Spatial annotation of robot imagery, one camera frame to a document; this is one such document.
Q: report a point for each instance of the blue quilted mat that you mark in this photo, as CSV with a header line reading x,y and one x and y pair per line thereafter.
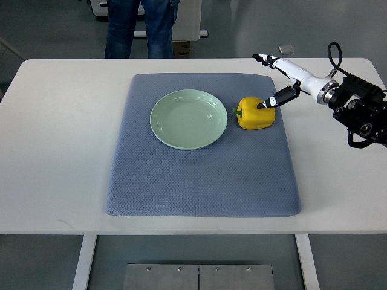
x,y
245,173

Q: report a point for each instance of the white machine with slot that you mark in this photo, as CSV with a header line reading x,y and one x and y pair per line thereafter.
x,y
100,10

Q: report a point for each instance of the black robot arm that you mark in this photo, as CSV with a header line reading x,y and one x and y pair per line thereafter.
x,y
358,104

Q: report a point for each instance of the brown cardboard box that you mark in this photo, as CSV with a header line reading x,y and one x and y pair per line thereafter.
x,y
181,50

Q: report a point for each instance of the white table leg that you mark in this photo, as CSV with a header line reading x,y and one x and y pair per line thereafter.
x,y
84,263
307,264

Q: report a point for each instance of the white table right leg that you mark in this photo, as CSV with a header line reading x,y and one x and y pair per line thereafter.
x,y
307,264

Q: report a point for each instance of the light green plate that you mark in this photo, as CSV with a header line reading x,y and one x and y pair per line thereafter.
x,y
188,119

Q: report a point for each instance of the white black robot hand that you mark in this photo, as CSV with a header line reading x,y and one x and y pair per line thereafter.
x,y
321,89

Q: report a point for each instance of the person in blue jeans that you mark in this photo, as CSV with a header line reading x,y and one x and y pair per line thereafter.
x,y
159,16

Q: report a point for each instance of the yellow bell pepper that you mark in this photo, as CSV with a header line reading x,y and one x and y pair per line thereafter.
x,y
250,117

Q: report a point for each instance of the white table left leg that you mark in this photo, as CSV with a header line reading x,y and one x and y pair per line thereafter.
x,y
84,263

